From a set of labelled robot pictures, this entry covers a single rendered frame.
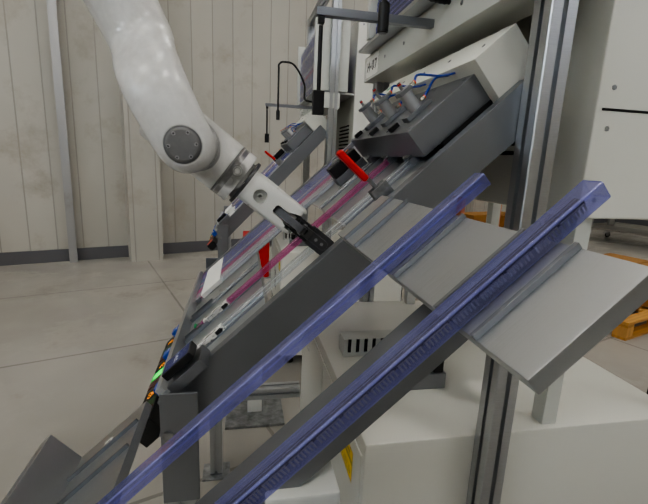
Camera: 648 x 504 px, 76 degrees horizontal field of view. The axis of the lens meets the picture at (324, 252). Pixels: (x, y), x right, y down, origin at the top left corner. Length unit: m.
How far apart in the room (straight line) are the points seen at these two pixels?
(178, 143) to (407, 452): 0.60
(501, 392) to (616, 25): 0.58
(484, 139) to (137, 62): 0.48
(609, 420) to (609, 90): 0.59
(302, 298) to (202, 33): 4.55
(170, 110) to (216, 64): 4.45
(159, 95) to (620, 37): 0.66
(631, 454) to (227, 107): 4.59
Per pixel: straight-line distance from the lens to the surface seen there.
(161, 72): 0.58
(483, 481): 0.84
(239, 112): 5.03
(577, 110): 0.81
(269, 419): 1.89
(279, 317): 0.62
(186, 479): 0.70
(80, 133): 4.72
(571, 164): 0.80
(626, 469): 1.09
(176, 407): 0.63
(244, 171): 0.64
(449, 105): 0.69
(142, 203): 4.52
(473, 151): 0.67
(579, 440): 0.97
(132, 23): 0.66
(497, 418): 0.78
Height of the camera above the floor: 1.07
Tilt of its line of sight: 12 degrees down
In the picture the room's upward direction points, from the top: 3 degrees clockwise
